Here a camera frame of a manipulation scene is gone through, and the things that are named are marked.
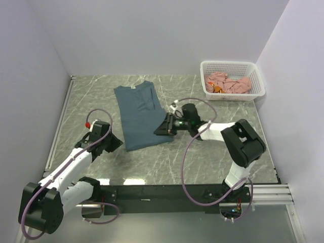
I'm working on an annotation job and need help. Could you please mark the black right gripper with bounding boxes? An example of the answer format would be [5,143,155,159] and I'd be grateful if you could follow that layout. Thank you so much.
[153,112,191,137]

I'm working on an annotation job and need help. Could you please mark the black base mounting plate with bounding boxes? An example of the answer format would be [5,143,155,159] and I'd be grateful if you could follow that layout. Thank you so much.
[101,184,251,214]

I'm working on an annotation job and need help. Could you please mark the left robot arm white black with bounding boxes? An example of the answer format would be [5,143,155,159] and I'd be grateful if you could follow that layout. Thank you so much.
[18,132,123,234]

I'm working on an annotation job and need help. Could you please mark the white plastic mesh basket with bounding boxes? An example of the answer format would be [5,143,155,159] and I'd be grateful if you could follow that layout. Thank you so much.
[200,61,266,101]

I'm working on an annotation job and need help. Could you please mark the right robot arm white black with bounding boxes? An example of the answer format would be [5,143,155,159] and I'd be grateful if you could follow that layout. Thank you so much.
[154,113,266,202]

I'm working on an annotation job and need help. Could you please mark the teal blue t shirt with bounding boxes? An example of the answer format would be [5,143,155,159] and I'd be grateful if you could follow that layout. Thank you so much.
[114,81,174,152]

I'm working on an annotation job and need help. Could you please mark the pink t shirt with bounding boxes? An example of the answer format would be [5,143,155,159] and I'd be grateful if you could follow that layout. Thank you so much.
[204,72,252,94]

